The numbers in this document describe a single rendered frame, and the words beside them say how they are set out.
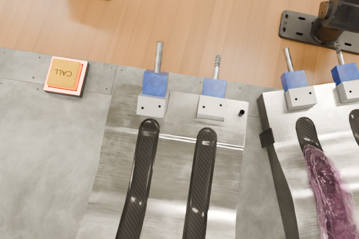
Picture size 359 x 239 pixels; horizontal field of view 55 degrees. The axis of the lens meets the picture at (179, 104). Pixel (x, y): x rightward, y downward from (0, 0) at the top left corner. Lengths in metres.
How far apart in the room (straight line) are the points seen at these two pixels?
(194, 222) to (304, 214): 0.19
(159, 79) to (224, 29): 0.27
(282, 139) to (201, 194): 0.19
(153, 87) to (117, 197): 0.20
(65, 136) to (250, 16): 0.50
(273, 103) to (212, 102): 0.14
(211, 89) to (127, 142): 0.18
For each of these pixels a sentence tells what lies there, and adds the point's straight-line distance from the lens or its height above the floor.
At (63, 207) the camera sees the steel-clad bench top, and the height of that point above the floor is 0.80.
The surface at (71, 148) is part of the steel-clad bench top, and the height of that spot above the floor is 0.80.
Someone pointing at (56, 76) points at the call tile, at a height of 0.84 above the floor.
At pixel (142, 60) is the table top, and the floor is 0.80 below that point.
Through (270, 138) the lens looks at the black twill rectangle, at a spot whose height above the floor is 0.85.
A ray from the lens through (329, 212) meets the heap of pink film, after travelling 0.65.
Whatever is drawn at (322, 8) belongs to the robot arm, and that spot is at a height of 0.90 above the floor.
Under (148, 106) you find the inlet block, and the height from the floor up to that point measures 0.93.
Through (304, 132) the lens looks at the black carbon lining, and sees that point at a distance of 0.72.
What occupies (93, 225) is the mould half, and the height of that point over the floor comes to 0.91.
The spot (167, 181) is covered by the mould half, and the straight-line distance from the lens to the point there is 0.63.
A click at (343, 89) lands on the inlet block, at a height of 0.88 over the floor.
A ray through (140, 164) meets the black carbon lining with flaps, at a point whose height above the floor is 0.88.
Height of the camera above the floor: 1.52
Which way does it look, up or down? 74 degrees down
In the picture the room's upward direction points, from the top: straight up
